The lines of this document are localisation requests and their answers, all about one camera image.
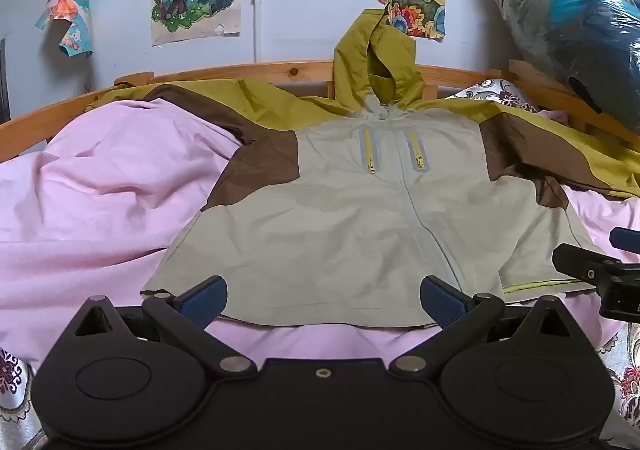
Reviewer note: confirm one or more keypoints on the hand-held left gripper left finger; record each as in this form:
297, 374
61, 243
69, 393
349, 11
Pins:
205, 301

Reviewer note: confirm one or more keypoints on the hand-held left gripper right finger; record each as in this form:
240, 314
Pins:
442, 302

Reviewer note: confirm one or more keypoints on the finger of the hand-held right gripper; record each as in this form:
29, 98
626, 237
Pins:
575, 261
626, 240

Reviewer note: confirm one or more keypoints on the beige brown olive hooded jacket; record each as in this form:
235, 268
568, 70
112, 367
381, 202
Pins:
350, 210

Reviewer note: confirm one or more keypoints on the plastic bag of clothes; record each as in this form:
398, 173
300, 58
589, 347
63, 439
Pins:
565, 5

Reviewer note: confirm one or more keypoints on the pink bed sheet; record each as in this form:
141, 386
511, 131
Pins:
100, 190

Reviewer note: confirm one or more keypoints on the small curled cartoon poster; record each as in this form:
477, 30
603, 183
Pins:
67, 5

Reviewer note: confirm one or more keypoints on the wooden bed frame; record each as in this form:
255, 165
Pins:
225, 73

